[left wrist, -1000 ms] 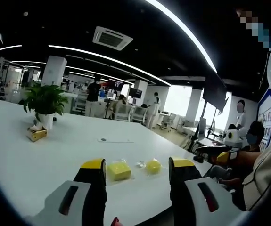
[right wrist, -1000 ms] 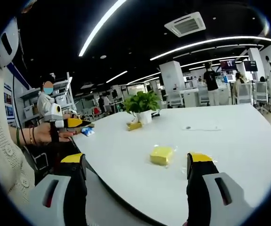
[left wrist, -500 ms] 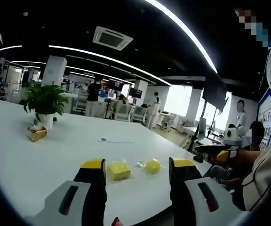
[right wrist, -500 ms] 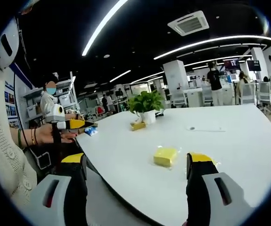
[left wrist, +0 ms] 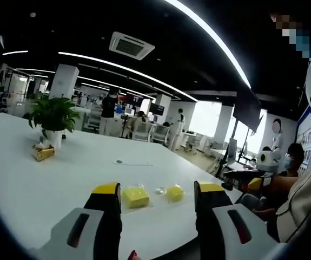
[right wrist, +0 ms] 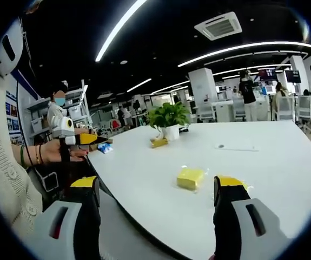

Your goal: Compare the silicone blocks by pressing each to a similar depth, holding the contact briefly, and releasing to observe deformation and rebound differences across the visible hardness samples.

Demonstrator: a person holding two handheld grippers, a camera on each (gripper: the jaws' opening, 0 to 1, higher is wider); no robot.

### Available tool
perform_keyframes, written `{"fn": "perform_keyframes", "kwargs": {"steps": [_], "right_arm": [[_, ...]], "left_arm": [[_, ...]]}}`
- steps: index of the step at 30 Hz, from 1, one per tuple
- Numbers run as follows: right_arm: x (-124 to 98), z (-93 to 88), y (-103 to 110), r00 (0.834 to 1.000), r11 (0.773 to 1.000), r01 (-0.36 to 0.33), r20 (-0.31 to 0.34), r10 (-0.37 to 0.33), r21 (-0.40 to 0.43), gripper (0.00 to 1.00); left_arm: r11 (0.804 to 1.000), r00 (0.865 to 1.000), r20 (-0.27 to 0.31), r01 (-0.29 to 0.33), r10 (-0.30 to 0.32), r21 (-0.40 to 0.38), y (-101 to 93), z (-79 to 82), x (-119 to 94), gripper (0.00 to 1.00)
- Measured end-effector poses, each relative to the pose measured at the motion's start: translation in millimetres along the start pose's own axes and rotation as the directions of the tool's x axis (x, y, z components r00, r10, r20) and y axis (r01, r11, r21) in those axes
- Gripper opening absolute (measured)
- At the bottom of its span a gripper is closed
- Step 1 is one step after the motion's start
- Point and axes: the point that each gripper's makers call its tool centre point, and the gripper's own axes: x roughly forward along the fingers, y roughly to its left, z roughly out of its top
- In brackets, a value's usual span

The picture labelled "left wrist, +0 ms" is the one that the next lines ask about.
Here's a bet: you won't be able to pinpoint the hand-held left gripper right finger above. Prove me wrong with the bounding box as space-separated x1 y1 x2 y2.
194 180 280 260

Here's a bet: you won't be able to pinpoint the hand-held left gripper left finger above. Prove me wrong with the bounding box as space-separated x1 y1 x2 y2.
36 182 123 260

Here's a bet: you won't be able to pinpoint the square yellow silicone block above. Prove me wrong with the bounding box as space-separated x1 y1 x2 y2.
122 184 150 210

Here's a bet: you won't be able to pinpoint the round yellow silicone block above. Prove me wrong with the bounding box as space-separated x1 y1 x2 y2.
166 184 186 205

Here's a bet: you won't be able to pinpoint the large black hanging screen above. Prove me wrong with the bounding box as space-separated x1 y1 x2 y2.
233 90 262 133

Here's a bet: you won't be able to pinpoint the yellow tissue box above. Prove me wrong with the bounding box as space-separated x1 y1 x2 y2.
31 143 56 163

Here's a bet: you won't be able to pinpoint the white office chair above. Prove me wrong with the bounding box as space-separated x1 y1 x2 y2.
152 125 171 144
131 121 155 142

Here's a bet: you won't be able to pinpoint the white plant pot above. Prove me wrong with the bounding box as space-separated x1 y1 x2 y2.
44 129 64 149

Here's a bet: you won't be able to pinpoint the green potted plant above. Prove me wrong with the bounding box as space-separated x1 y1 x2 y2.
22 95 81 139

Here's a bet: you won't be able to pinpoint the long ceiling light strip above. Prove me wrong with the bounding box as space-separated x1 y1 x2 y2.
165 0 253 89
58 51 198 103

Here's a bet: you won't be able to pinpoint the ceiling air conditioner vent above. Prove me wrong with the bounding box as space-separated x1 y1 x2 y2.
108 31 156 61

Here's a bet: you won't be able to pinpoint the blue wall poster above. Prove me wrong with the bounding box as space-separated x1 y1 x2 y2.
296 107 311 178

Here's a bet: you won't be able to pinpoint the thin white cable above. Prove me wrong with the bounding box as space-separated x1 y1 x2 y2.
113 159 154 166

